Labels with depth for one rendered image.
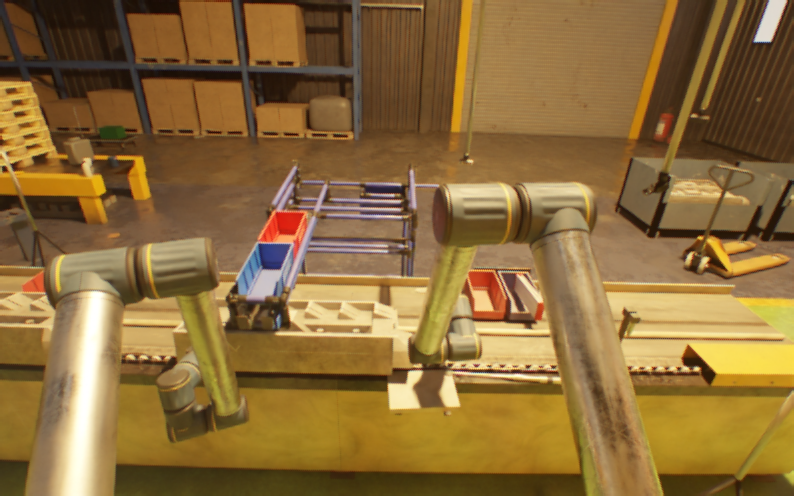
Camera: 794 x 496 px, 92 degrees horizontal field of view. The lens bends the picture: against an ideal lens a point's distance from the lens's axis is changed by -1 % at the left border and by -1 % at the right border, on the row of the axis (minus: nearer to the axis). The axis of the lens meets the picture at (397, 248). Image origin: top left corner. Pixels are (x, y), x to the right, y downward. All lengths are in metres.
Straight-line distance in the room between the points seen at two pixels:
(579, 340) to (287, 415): 1.59
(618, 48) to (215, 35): 10.24
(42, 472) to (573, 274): 1.07
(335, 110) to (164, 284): 9.49
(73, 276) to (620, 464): 1.23
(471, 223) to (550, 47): 11.56
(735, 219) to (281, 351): 6.02
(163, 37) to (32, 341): 9.75
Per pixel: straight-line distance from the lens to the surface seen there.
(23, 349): 2.48
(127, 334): 2.56
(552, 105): 12.55
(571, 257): 0.93
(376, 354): 1.83
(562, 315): 0.91
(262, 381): 2.02
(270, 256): 1.91
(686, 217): 6.31
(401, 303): 2.43
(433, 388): 1.87
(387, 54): 11.75
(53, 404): 1.04
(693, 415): 2.59
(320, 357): 1.87
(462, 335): 1.55
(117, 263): 1.17
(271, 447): 2.38
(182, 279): 1.14
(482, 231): 0.90
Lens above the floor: 2.15
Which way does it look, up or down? 27 degrees down
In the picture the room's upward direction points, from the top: 2 degrees clockwise
